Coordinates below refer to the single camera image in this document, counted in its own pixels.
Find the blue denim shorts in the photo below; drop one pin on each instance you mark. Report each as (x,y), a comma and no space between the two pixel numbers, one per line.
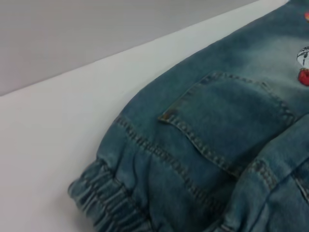
(205,145)

